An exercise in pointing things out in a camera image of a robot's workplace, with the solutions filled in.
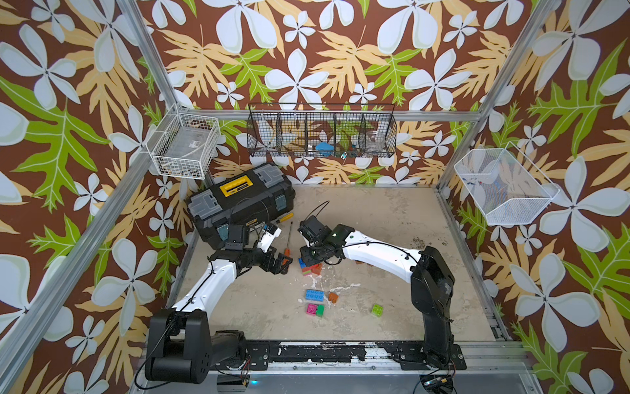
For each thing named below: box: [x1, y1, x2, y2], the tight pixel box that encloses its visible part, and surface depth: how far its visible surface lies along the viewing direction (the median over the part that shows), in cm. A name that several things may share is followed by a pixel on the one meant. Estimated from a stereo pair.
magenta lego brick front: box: [306, 303, 318, 317], surface depth 84 cm
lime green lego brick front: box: [371, 303, 384, 318], surface depth 84 cm
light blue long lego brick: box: [305, 288, 325, 303], surface depth 87 cm
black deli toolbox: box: [185, 162, 296, 250], surface depth 97 cm
